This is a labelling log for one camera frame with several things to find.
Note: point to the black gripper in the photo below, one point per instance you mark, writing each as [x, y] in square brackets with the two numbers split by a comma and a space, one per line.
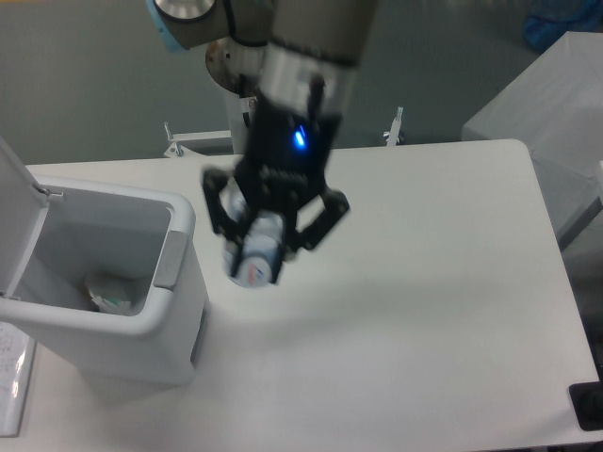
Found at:
[281, 171]

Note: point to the crushed clear plastic bottle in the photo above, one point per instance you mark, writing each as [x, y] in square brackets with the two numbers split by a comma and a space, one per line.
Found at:
[259, 254]

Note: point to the white plastic wrapper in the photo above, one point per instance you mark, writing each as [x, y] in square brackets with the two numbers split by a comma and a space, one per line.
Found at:
[116, 295]

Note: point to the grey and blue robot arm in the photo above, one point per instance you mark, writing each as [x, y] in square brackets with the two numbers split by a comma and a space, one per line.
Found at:
[301, 59]

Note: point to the white trash can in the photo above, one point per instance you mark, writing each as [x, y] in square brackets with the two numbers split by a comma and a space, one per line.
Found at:
[127, 232]

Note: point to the white trash can lid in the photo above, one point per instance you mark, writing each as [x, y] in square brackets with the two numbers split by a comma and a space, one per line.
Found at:
[25, 204]

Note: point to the paper sheet in plastic sleeve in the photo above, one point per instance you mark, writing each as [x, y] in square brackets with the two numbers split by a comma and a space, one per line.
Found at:
[17, 356]

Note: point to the blue bag in background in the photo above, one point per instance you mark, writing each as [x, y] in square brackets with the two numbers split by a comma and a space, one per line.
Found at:
[548, 21]

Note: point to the black clamp at table edge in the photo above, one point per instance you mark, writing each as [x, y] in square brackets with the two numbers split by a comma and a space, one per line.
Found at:
[586, 398]

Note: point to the white metal base frame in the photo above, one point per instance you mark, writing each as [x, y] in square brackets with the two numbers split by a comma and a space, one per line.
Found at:
[234, 140]

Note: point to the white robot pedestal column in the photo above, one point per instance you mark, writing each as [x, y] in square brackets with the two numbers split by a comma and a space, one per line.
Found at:
[235, 85]

